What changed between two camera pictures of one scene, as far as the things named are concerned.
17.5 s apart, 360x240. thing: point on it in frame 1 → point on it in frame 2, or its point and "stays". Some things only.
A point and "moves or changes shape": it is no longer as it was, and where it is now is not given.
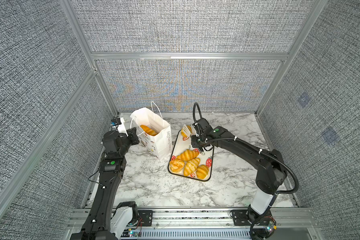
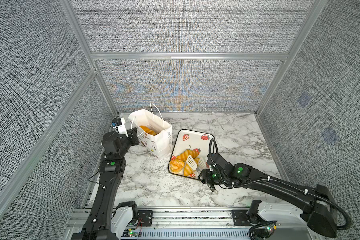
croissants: [176, 165] stays
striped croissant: [190, 166] moves or changes shape
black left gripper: [132, 136] stays
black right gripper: [193, 140] → [205, 178]
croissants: [148, 130] stays
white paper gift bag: [154, 133] stays
